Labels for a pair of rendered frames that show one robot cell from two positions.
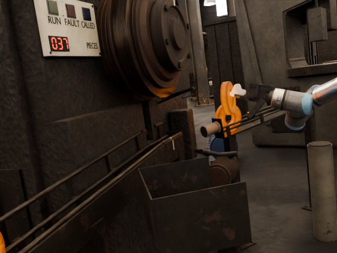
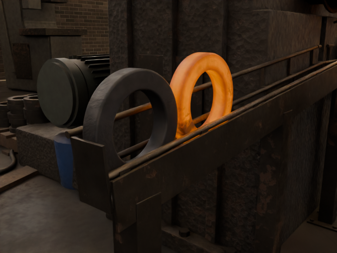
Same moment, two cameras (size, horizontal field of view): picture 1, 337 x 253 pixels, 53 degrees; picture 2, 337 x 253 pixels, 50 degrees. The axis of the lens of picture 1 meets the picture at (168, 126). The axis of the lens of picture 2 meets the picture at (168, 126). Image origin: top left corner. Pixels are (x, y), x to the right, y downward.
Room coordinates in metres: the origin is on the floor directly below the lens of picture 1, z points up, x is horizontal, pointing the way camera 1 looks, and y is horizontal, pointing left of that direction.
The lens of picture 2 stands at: (-0.15, 0.29, 0.80)
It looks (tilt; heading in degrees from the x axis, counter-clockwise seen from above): 14 degrees down; 15
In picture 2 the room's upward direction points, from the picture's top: straight up
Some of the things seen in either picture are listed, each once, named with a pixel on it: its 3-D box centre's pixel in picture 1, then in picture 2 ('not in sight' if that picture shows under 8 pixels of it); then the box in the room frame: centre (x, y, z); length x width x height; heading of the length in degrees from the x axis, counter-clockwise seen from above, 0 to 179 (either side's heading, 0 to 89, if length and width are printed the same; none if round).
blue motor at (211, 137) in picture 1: (221, 144); not in sight; (3.59, -0.55, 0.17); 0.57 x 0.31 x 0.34; 175
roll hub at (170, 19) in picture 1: (173, 34); not in sight; (1.33, -0.06, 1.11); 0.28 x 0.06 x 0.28; 155
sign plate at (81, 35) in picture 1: (70, 27); not in sight; (1.11, 0.27, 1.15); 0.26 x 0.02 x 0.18; 155
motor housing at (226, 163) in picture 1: (226, 209); not in sight; (1.61, -0.24, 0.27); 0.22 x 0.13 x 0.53; 155
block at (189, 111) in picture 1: (182, 134); not in sight; (1.59, -0.06, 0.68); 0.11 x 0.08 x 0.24; 65
